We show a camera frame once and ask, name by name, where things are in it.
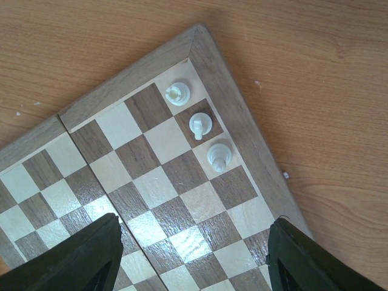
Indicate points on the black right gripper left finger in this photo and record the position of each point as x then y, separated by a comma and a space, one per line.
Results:
88, 260

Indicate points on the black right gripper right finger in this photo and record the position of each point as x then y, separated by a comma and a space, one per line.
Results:
297, 262

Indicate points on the white chess piece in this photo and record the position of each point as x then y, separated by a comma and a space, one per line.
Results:
219, 157

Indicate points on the white chess pawn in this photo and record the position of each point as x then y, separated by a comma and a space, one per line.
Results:
200, 124

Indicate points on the white chess rook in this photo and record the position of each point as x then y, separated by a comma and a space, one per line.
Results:
178, 93

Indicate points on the wooden chess board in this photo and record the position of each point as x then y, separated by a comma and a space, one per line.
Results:
124, 149

